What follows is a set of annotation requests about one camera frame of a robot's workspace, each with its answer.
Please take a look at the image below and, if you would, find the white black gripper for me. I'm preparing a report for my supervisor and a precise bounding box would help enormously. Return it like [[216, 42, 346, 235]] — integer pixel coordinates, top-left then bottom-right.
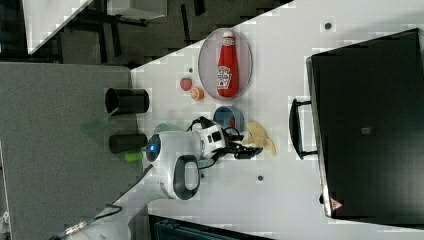
[[197, 116, 263, 159]]

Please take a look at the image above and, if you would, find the yellow plush banana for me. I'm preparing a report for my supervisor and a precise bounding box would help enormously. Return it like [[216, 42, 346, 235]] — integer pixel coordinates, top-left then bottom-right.
[[243, 121, 276, 156]]

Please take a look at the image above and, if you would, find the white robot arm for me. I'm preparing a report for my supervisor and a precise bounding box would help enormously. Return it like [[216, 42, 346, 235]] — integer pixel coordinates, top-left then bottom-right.
[[146, 116, 262, 200]]

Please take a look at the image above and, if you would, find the black cylinder mug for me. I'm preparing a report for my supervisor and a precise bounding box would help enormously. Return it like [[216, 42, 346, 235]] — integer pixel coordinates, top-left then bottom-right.
[[105, 88, 150, 115]]

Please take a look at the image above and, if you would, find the small strawberry in bowl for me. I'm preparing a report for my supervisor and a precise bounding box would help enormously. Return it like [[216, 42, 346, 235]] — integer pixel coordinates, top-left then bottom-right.
[[229, 117, 236, 128]]

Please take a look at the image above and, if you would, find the blue bowl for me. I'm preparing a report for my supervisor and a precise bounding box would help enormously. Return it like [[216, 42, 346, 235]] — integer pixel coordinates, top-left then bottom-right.
[[213, 106, 245, 131]]

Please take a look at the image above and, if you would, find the plush orange slice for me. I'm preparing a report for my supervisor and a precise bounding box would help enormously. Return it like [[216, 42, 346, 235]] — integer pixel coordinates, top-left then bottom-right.
[[190, 87, 204, 101]]

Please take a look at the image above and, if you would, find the red plush ketchup bottle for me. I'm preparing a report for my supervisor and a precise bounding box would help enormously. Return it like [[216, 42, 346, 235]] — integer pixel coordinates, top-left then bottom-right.
[[216, 31, 239, 98]]

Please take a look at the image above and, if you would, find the green perforated colander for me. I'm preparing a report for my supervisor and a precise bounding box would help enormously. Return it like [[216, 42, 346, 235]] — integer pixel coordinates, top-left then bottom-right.
[[154, 123, 182, 134]]

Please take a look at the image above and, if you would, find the red plush strawberry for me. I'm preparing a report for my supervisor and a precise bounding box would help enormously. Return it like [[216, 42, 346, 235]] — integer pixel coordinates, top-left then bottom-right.
[[180, 78, 192, 91]]

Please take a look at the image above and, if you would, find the grey round plate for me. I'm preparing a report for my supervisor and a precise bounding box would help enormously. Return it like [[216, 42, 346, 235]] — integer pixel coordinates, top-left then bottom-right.
[[198, 28, 253, 101]]

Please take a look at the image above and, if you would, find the black toaster oven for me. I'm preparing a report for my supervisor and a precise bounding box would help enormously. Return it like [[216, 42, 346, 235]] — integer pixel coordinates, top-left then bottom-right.
[[305, 28, 424, 229]]

